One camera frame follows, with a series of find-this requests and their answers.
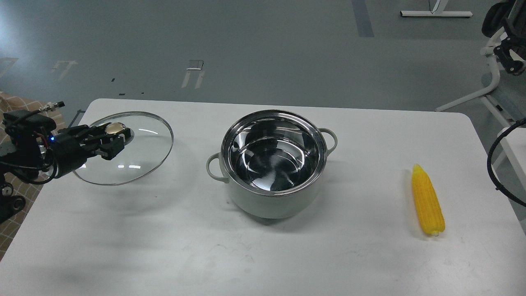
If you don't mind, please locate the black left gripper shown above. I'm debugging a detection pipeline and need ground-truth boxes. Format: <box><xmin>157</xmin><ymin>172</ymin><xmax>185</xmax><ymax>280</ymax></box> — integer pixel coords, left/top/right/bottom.
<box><xmin>50</xmin><ymin>125</ymin><xmax>132</xmax><ymax>178</ymax></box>

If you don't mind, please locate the glass pot lid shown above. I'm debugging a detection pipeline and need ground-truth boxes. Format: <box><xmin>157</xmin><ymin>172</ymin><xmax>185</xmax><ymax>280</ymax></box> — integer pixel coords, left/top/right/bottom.
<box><xmin>73</xmin><ymin>111</ymin><xmax>173</xmax><ymax>186</ymax></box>

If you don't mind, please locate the yellow corn cob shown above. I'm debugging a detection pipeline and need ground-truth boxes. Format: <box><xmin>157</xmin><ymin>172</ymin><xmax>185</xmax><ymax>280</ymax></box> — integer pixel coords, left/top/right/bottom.
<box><xmin>411</xmin><ymin>164</ymin><xmax>445</xmax><ymax>236</ymax></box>

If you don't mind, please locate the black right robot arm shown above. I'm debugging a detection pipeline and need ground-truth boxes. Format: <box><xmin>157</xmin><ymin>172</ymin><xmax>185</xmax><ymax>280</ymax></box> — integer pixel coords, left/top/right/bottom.
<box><xmin>480</xmin><ymin>0</ymin><xmax>526</xmax><ymax>76</ymax></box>

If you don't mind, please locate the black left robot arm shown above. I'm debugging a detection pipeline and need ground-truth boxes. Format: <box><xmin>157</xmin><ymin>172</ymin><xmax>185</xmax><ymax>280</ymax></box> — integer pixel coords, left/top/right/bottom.
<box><xmin>0</xmin><ymin>102</ymin><xmax>134</xmax><ymax>222</ymax></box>

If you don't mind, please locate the pale green cooking pot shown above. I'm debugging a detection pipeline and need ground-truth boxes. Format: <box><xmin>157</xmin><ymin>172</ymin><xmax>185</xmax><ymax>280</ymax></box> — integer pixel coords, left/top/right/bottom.
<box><xmin>205</xmin><ymin>109</ymin><xmax>338</xmax><ymax>219</ymax></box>

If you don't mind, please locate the beige checkered cloth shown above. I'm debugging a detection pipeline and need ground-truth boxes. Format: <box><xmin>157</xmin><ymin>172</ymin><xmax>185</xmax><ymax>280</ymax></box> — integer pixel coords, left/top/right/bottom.
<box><xmin>0</xmin><ymin>92</ymin><xmax>46</xmax><ymax>259</ymax></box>

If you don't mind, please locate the white desk foot bar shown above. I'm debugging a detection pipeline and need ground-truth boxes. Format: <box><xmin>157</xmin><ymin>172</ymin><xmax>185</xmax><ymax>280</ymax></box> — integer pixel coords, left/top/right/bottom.
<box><xmin>399</xmin><ymin>0</ymin><xmax>473</xmax><ymax>18</ymax></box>

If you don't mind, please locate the white side table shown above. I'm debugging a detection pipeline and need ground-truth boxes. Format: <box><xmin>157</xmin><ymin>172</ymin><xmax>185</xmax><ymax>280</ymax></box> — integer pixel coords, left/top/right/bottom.
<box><xmin>500</xmin><ymin>127</ymin><xmax>526</xmax><ymax>189</ymax></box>

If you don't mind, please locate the black cable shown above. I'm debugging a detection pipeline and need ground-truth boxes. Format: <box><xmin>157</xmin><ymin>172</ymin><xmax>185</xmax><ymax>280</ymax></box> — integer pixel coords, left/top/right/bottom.
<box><xmin>487</xmin><ymin>118</ymin><xmax>526</xmax><ymax>208</ymax></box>

